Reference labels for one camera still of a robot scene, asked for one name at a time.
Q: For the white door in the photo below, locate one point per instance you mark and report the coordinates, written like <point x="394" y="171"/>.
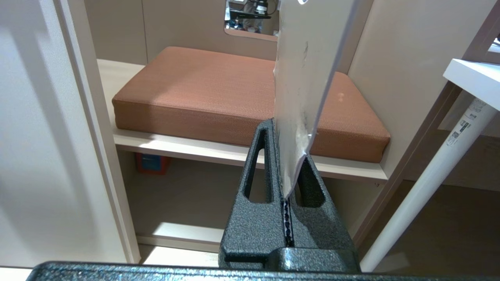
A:
<point x="50" y="132"/>

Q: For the light wooden bench shelf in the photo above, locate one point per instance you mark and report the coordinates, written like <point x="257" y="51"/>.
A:
<point x="187" y="148"/>

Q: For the brown seat cushion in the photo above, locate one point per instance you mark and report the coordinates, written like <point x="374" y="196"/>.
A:
<point x="218" y="97"/>

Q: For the orange box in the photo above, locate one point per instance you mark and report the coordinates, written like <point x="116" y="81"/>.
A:
<point x="151" y="163"/>

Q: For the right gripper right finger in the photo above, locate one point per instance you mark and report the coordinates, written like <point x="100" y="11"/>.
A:
<point x="316" y="230"/>

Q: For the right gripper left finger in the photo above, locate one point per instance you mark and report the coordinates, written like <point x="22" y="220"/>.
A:
<point x="254" y="230"/>

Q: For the clear plastic bag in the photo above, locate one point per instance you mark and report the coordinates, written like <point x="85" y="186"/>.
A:
<point x="302" y="78"/>

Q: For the white table leg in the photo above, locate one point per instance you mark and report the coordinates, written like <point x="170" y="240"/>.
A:
<point x="424" y="183"/>

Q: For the white table top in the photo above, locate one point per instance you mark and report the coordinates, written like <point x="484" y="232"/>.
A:
<point x="474" y="80"/>

